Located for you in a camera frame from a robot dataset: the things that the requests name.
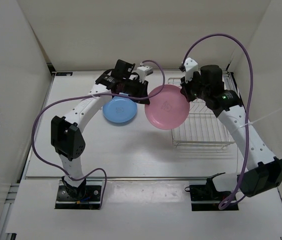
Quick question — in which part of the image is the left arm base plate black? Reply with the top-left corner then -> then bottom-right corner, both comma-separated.
54,181 -> 103,210

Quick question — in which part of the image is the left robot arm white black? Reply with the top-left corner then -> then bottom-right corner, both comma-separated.
51,59 -> 153,201

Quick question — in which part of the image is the pink plastic plate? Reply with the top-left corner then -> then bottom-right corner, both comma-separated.
144,84 -> 190,130

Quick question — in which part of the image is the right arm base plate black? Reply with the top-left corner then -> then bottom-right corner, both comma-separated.
184,184 -> 231,212

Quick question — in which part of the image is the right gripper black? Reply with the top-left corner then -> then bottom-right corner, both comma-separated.
180,71 -> 210,103

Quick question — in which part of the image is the aluminium frame rail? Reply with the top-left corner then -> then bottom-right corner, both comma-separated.
85,176 -> 217,181

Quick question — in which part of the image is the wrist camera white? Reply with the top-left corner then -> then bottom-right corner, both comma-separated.
179,57 -> 199,83
135,65 -> 153,83

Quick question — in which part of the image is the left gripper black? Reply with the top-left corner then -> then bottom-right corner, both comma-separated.
122,77 -> 151,105

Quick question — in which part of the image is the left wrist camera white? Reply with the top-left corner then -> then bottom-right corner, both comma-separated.
135,65 -> 153,83

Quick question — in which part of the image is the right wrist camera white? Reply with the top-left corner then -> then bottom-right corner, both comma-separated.
179,57 -> 199,83

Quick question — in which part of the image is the blue plastic plate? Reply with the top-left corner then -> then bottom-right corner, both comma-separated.
102,96 -> 138,124

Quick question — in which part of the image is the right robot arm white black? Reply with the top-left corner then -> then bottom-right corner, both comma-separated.
180,65 -> 282,198

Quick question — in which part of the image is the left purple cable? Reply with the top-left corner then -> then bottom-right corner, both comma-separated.
31,59 -> 166,210

